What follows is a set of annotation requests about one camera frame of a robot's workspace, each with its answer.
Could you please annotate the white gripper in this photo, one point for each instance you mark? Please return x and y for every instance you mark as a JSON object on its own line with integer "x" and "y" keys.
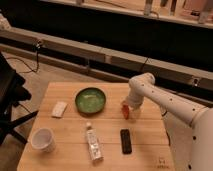
{"x": 133, "y": 100}

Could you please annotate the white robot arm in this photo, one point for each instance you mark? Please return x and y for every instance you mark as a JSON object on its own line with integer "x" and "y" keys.
{"x": 195, "y": 115}

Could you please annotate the black remote control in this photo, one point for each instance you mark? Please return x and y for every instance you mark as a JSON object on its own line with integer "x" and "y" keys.
{"x": 125, "y": 141}

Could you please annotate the green bowl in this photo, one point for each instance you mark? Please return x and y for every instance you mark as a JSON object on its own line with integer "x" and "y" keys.
{"x": 90, "y": 100}

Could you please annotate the white plastic bottle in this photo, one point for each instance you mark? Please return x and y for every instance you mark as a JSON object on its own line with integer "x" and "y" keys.
{"x": 93, "y": 144}

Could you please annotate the white sponge block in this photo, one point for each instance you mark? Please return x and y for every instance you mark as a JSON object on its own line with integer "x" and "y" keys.
{"x": 59, "y": 109}

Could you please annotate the white paper cup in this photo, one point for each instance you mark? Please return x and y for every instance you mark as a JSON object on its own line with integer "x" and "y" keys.
{"x": 43, "y": 139}

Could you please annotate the black office chair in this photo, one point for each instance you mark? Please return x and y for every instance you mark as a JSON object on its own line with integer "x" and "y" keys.
{"x": 11, "y": 93}

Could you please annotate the grey floor rail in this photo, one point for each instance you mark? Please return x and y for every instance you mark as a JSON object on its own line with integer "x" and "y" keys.
{"x": 161, "y": 69}

